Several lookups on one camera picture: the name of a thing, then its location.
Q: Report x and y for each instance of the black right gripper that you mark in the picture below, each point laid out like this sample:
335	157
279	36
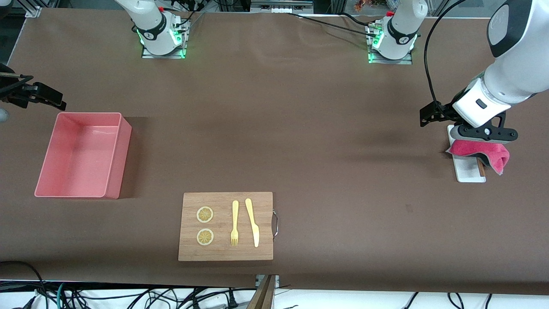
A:
16	91

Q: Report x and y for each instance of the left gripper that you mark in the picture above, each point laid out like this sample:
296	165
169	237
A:
444	110

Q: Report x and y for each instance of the red cloth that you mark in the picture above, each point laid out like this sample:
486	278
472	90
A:
467	148

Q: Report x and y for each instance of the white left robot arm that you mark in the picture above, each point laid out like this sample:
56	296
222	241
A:
514	64

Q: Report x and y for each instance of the pink plastic bin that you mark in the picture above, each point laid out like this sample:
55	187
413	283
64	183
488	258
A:
73	154

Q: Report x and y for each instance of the white rectangular tray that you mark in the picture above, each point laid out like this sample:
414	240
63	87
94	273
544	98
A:
467	171

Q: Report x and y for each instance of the orange object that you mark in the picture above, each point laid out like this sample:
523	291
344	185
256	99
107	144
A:
364	5

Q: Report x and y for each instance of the grey metal device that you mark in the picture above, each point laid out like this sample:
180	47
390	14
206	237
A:
281	5

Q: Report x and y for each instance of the lemon slice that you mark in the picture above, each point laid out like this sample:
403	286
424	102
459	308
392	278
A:
205	214
205	237

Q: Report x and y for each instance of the yellow plastic fork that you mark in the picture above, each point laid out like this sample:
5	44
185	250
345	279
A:
234	214

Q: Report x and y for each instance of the yellow plastic knife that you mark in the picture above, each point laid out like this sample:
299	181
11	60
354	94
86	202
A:
253	223

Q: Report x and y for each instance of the wooden cutting board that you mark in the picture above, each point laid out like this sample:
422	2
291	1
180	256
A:
225	253

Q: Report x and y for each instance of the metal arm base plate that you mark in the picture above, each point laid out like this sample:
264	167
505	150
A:
148	55
403	61

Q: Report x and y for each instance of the aluminium frame corner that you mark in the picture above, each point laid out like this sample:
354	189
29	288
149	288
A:
32	9

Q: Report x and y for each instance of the small metal bracket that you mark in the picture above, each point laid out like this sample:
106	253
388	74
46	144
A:
277	280

